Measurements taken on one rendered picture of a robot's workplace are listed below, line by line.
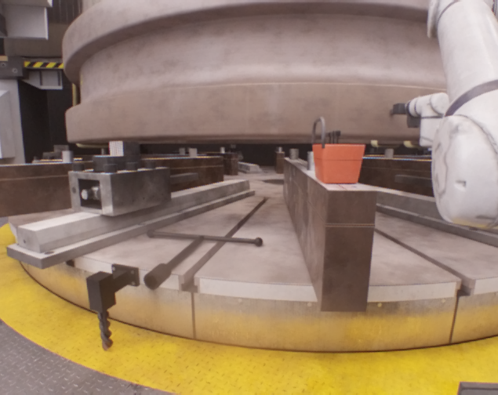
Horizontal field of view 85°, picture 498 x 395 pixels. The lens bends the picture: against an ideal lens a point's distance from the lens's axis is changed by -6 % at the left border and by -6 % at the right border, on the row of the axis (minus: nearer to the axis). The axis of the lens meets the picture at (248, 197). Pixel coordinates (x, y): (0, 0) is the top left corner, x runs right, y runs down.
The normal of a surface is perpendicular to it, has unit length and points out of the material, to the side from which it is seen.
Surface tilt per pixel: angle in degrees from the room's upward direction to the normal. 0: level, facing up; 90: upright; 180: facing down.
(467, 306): 90
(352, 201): 90
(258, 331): 90
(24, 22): 90
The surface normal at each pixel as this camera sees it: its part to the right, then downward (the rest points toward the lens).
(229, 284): -0.18, 0.18
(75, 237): 0.90, 0.07
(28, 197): 0.66, 0.13
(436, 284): 0.07, 0.18
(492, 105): -0.60, -0.67
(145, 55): -0.47, 0.15
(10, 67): 0.32, 0.17
